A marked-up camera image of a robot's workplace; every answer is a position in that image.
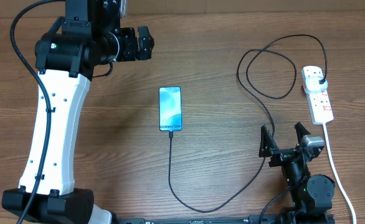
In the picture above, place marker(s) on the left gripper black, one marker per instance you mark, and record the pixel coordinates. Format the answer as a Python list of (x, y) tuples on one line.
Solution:
[(131, 52)]

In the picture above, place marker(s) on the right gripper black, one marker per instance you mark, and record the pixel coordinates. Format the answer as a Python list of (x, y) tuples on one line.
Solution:
[(267, 149)]

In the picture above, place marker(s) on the Samsung Galaxy smartphone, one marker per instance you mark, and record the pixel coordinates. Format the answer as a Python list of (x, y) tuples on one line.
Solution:
[(170, 109)]

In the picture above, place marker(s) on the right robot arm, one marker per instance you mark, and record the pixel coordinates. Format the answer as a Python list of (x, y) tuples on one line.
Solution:
[(311, 194)]

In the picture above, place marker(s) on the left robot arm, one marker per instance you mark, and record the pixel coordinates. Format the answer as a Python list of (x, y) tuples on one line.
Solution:
[(88, 35)]

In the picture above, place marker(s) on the white charger plug adapter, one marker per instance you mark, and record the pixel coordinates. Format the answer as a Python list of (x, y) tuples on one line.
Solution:
[(312, 85)]

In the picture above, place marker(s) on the white power strip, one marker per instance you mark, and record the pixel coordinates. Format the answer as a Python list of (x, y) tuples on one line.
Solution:
[(318, 103)]

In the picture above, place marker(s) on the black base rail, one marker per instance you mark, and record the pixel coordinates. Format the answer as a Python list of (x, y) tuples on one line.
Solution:
[(195, 221)]

